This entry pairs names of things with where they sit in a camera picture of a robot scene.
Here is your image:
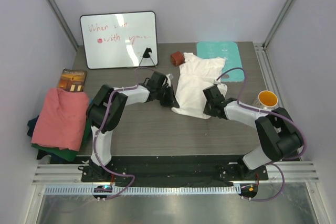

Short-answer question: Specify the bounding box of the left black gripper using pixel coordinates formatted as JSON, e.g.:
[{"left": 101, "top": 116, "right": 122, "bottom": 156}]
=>
[{"left": 156, "top": 85, "right": 180, "bottom": 109}]

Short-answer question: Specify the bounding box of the white t shirt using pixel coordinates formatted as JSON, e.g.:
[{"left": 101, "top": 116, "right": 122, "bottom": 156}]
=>
[{"left": 172, "top": 52, "right": 226, "bottom": 120}]

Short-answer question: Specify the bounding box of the red brown cube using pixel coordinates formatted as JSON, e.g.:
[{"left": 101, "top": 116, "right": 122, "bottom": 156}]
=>
[{"left": 170, "top": 51, "right": 185, "bottom": 67}]

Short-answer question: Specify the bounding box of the small white whiteboard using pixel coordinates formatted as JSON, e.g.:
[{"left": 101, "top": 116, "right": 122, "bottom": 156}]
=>
[{"left": 80, "top": 11, "right": 159, "bottom": 69}]

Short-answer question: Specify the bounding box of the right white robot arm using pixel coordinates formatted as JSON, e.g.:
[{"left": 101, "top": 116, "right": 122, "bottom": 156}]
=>
[{"left": 203, "top": 85, "right": 305, "bottom": 179}]

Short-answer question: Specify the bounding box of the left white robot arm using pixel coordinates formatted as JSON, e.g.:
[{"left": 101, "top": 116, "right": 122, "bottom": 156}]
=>
[{"left": 86, "top": 71, "right": 179, "bottom": 182}]

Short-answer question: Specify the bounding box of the white mug yellow inside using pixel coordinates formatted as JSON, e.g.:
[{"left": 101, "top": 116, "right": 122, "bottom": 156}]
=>
[{"left": 253, "top": 90, "right": 278, "bottom": 110}]

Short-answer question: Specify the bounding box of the teal cutting board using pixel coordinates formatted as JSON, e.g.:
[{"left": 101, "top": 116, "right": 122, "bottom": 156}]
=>
[{"left": 196, "top": 41, "right": 242, "bottom": 73}]

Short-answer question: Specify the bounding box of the brown book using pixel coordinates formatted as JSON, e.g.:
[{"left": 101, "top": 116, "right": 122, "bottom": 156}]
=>
[{"left": 57, "top": 69, "right": 87, "bottom": 92}]

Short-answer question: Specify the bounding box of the pink folded t shirt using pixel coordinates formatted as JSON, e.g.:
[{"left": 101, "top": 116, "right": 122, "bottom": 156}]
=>
[{"left": 31, "top": 88, "right": 89, "bottom": 151}]

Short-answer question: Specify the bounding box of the green folded t shirt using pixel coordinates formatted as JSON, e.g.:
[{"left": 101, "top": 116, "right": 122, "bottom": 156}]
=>
[{"left": 31, "top": 121, "right": 92, "bottom": 162}]

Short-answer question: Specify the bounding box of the right aluminium rail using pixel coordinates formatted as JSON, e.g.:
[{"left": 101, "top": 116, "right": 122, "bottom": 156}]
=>
[{"left": 253, "top": 42, "right": 296, "bottom": 148}]

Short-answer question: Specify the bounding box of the aluminium rail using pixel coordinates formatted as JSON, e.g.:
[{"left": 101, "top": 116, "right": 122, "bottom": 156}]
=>
[
  {"left": 253, "top": 42, "right": 296, "bottom": 148},
  {"left": 33, "top": 161, "right": 319, "bottom": 185}
]

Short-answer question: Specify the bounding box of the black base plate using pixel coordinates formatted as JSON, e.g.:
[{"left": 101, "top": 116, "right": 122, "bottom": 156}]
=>
[{"left": 78, "top": 155, "right": 268, "bottom": 188}]

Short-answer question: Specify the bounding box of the perforated cable tray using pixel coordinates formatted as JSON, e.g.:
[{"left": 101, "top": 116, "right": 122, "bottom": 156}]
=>
[{"left": 44, "top": 184, "right": 241, "bottom": 196}]

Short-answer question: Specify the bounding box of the front aluminium rail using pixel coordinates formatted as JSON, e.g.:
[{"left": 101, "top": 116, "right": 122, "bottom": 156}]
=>
[{"left": 33, "top": 161, "right": 319, "bottom": 185}]

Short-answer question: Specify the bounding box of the left aluminium frame post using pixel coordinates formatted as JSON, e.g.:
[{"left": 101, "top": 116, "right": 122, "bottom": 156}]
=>
[{"left": 46, "top": 0, "right": 79, "bottom": 51}]

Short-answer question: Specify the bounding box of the aluminium frame post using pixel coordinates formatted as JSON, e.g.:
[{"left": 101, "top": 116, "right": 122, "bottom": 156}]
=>
[
  {"left": 46, "top": 0, "right": 79, "bottom": 51},
  {"left": 263, "top": 0, "right": 296, "bottom": 49}
]

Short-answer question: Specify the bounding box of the right aluminium frame post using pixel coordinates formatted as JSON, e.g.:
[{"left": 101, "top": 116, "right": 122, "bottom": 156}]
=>
[{"left": 263, "top": 0, "right": 296, "bottom": 49}]

